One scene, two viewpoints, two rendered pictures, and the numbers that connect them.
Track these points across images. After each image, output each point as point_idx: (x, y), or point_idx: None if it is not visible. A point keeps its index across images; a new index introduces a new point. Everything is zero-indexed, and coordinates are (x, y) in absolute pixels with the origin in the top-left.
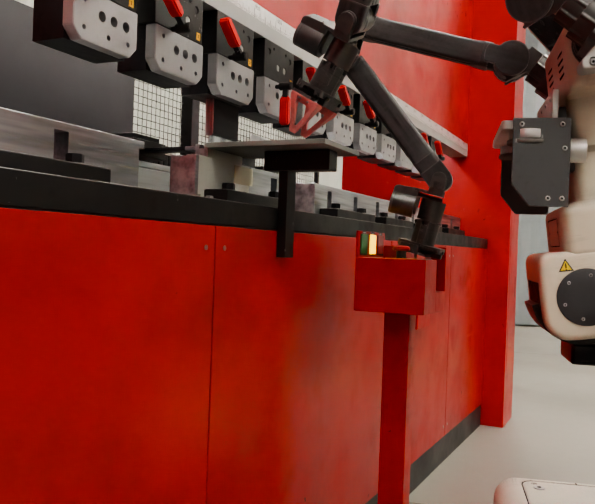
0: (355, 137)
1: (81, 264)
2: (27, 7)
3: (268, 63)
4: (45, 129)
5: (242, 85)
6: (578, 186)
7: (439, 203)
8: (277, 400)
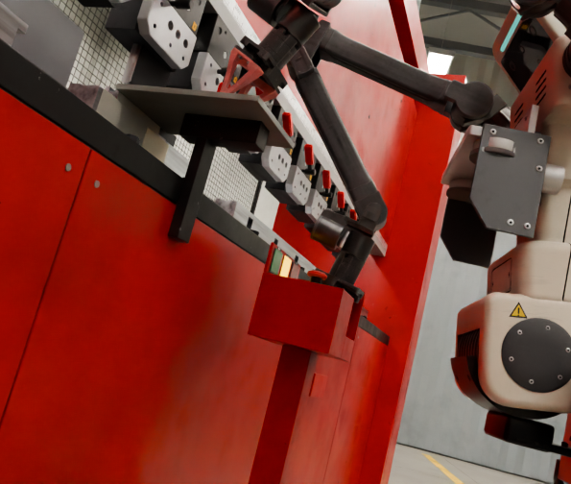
0: (289, 179)
1: None
2: None
3: (215, 42)
4: None
5: (179, 43)
6: (542, 225)
7: (368, 238)
8: (124, 418)
